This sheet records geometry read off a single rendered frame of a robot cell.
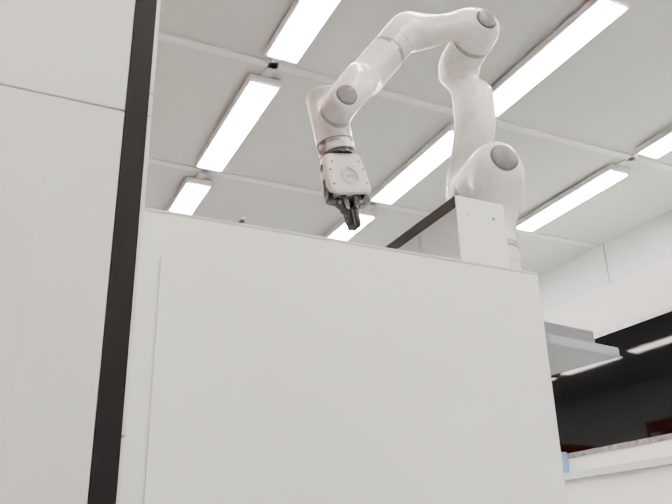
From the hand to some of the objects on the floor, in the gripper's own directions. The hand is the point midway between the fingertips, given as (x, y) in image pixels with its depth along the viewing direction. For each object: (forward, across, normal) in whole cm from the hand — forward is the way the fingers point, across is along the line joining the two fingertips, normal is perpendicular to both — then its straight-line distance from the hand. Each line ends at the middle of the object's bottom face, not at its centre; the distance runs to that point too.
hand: (352, 220), depth 167 cm
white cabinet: (+104, +48, +3) cm, 115 cm away
